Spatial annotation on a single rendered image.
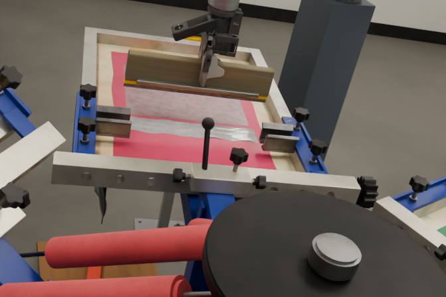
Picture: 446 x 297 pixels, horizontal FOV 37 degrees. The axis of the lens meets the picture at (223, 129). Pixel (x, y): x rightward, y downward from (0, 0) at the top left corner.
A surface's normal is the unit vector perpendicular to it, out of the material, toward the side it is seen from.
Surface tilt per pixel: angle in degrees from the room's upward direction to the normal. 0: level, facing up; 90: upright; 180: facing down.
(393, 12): 90
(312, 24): 90
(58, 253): 67
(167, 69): 90
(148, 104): 0
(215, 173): 0
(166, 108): 0
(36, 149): 32
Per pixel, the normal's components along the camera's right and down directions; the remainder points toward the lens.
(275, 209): 0.20, -0.85
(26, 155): 0.66, -0.54
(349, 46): 0.41, 0.52
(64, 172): 0.15, 0.51
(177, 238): -0.45, -0.36
